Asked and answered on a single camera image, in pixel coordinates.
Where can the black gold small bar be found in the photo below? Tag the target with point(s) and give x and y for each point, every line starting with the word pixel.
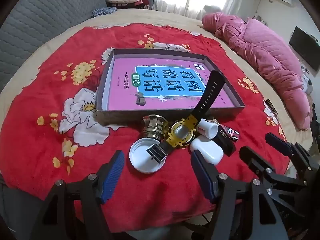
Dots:
pixel 271 106

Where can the red and black packet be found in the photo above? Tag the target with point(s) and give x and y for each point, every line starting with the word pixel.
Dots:
pixel 229 132

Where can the yellow and black wristwatch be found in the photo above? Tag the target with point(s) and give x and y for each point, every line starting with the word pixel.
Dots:
pixel 212 87

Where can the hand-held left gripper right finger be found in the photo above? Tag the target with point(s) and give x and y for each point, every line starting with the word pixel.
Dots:
pixel 202 177

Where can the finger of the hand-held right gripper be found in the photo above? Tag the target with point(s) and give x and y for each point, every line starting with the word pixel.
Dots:
pixel 277 141
pixel 250 155

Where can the white earbuds case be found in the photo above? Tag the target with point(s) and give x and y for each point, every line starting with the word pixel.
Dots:
pixel 208 150

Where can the grey quilted headboard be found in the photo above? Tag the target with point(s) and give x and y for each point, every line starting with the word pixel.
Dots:
pixel 50 10

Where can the small white pill bottle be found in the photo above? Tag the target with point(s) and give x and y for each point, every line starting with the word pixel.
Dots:
pixel 210 128

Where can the pink and blue book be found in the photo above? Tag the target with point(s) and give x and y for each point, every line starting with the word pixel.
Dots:
pixel 125 80

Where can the grey cloth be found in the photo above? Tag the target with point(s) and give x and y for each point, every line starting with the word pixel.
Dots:
pixel 211 9

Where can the blue patterned cloth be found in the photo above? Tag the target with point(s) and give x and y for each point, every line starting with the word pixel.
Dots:
pixel 102 11

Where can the white round lid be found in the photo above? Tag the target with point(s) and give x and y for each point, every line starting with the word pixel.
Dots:
pixel 140 157

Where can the black television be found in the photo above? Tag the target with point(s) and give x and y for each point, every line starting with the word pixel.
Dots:
pixel 303 47

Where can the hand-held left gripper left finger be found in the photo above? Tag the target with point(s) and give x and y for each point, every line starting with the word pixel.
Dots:
pixel 112 177

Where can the pink quilt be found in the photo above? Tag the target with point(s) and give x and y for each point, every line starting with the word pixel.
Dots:
pixel 262 50

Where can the red floral blanket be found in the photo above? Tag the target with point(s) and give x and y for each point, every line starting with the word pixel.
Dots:
pixel 155 195

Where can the black and gold lighter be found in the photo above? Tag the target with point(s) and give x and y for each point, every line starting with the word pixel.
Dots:
pixel 225 146

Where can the shallow cardboard box tray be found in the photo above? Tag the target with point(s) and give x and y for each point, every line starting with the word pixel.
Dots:
pixel 125 118

